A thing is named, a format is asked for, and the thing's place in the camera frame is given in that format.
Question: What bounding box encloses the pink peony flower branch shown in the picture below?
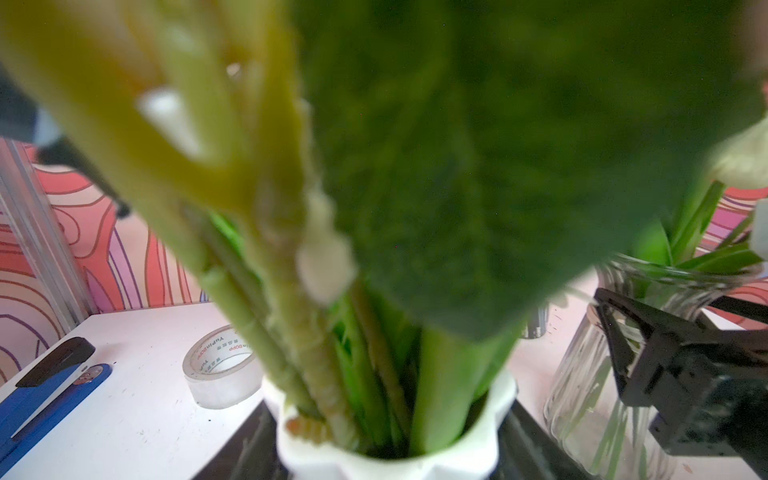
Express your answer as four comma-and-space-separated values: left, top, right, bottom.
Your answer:
1, 1, 372, 453

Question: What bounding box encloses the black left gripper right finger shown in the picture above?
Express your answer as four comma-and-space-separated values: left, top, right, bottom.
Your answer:
489, 401, 591, 480

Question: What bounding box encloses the blue black stapler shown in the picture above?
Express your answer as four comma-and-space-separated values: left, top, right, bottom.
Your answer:
1, 337, 113, 475

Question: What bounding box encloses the blue rose bunch white vase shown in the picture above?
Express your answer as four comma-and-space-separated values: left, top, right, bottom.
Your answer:
262, 1, 767, 454

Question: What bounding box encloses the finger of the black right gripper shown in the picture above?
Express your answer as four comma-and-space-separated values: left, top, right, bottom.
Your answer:
708, 296, 768, 324
594, 288, 719, 360

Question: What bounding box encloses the clear ribbed glass vase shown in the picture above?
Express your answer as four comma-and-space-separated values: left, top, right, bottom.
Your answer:
543, 254, 758, 479

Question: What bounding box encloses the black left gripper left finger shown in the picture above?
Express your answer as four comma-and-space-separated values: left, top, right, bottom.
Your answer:
193, 401, 288, 480

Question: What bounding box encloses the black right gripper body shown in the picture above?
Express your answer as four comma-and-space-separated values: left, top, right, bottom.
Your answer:
617, 328, 767, 477

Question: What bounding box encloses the blue rose bunch glass vase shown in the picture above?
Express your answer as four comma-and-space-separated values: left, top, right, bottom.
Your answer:
626, 180, 767, 275

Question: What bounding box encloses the clear tape roll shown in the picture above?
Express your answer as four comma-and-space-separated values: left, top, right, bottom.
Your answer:
181, 326, 264, 410

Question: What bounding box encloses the white ribbed ceramic vase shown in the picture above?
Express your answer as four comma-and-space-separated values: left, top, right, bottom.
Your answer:
262, 368, 518, 480

